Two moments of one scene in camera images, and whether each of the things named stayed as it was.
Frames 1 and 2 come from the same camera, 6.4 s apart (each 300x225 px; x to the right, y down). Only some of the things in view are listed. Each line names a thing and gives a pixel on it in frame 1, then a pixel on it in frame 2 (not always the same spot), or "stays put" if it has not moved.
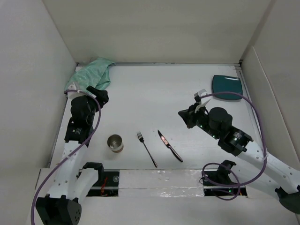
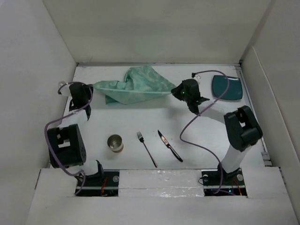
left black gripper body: (101, 100) -> (87, 92)
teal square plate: (223, 83) stays put
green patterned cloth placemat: (95, 74) -> (139, 83)
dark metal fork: (141, 139) stays put
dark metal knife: (167, 144) stays put
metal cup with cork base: (115, 143) stays put
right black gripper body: (198, 118) -> (179, 93)
